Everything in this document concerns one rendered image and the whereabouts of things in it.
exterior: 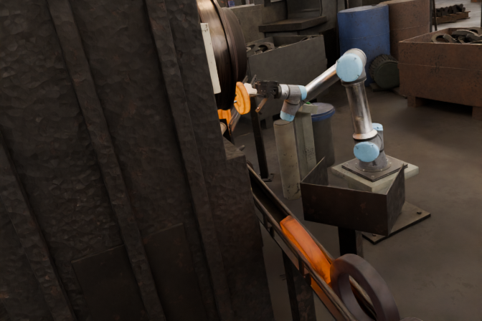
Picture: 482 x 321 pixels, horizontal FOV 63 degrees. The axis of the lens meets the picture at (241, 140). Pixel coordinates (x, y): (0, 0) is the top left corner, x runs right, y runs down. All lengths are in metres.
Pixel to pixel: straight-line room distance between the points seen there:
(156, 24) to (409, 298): 1.49
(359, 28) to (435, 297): 3.48
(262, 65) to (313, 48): 0.68
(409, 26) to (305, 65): 1.53
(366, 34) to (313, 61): 0.88
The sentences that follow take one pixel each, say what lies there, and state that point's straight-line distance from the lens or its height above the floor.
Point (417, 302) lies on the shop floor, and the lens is 1.90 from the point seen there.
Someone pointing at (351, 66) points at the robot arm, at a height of 0.91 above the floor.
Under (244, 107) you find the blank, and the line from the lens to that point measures 1.86.
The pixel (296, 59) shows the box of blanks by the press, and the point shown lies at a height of 0.58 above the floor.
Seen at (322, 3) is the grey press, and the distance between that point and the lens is 5.39.
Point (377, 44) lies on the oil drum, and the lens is 4.92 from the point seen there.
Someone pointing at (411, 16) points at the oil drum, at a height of 0.71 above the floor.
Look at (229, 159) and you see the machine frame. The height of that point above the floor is 0.87.
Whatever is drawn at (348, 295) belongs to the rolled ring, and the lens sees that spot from 0.99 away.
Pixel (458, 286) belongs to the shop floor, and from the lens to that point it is 2.00.
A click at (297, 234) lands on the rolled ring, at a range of 0.95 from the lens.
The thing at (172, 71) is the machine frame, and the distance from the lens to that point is 0.98.
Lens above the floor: 1.30
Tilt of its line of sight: 20 degrees down
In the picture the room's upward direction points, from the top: 10 degrees counter-clockwise
